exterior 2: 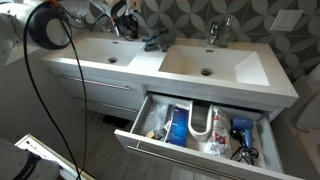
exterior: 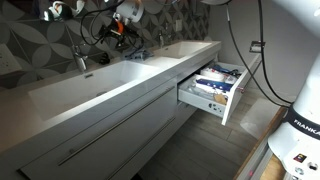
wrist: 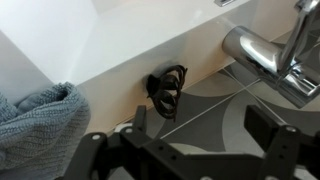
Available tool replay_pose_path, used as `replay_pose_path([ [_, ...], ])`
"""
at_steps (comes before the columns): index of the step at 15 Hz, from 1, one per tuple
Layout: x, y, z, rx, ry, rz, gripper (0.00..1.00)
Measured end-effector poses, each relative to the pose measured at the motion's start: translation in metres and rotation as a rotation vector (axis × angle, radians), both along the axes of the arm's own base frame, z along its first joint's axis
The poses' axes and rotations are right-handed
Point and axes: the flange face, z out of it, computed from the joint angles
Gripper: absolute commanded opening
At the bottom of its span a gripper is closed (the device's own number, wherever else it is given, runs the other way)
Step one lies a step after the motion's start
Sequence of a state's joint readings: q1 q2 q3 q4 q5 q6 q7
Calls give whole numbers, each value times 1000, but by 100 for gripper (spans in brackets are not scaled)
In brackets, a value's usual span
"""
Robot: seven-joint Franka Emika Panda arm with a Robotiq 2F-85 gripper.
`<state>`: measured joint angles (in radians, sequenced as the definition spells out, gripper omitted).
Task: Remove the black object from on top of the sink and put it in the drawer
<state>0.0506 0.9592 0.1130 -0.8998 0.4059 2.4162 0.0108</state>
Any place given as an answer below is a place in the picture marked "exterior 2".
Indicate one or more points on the chrome sink faucet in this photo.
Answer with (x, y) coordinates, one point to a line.
(213, 33)
(115, 31)

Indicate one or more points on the grey crumpled cloth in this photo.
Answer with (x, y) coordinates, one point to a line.
(160, 40)

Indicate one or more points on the blue hair dryer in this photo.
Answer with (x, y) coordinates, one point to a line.
(243, 128)

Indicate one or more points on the round sink drain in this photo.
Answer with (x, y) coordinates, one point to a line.
(206, 71)
(112, 60)

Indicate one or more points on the wooden robot mounting platform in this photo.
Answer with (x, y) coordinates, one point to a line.
(50, 150)

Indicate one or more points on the blue cardboard box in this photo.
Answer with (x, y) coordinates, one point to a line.
(178, 126)

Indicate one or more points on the clear plastic bag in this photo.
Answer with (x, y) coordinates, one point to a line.
(155, 116)

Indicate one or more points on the white open vanity drawer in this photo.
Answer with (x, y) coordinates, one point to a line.
(200, 163)

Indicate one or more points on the white wall outlet plate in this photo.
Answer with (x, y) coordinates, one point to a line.
(286, 20)

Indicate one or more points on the white double sink countertop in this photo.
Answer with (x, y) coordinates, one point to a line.
(150, 63)

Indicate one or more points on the chrome right faucet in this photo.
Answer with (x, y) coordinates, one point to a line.
(226, 33)

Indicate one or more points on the white toilet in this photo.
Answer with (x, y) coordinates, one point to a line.
(310, 116)

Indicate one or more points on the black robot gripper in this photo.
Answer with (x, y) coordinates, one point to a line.
(127, 22)

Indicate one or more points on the red white plastic packet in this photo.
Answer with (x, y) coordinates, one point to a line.
(218, 136)

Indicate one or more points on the grey closed drawer front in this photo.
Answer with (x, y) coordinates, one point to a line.
(113, 113)
(110, 95)

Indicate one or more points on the small tan cardboard box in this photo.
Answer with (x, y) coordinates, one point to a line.
(150, 134)

